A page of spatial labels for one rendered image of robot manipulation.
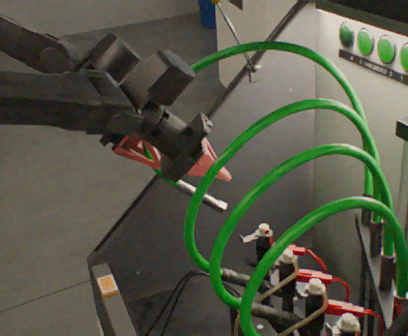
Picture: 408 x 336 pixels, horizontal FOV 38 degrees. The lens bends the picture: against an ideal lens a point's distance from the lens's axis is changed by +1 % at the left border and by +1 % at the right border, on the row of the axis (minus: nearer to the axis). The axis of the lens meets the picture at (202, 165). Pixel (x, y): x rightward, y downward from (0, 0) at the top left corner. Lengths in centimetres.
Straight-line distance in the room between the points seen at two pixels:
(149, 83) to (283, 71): 49
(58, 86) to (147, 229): 59
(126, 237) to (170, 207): 11
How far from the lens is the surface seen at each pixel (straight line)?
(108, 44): 100
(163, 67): 81
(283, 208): 138
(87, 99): 75
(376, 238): 99
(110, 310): 115
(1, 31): 103
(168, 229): 128
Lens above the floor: 168
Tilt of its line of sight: 27 degrees down
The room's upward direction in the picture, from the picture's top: 4 degrees counter-clockwise
